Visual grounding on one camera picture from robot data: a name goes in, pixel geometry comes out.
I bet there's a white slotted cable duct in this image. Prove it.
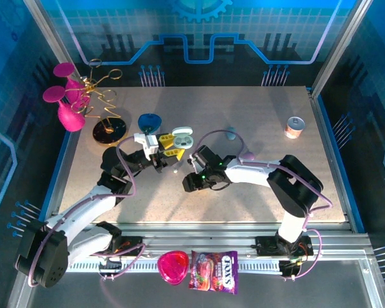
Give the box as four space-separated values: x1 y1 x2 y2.
65 258 285 274

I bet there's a purple candy bag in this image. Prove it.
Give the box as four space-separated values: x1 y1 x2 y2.
187 250 239 295

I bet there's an aluminium frame post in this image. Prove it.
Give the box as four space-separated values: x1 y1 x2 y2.
21 0 76 84
309 0 373 97

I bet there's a pink translucent plastic bowl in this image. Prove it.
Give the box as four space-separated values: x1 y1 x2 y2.
157 250 190 286

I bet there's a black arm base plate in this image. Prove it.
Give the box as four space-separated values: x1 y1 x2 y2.
84 235 146 257
254 235 314 257

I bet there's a white earbud charging case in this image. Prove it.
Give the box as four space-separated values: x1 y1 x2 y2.
171 125 194 150

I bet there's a long aluminium mounting rail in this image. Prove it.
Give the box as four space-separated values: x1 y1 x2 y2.
25 220 373 261

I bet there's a small tin can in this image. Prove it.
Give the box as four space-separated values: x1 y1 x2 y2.
284 115 306 140

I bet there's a blue heart-shaped container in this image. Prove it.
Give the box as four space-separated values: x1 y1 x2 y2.
137 113 163 137

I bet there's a magenta wine glass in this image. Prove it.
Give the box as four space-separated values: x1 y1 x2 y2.
42 85 87 133
53 62 90 113

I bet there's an aluminium table edge rail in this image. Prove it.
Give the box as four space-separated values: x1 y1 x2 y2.
307 86 357 232

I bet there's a small black controller board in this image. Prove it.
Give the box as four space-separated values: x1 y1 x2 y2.
278 258 302 279
98 258 123 282

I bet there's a gold wire glass rack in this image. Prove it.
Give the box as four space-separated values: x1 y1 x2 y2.
71 58 129 148

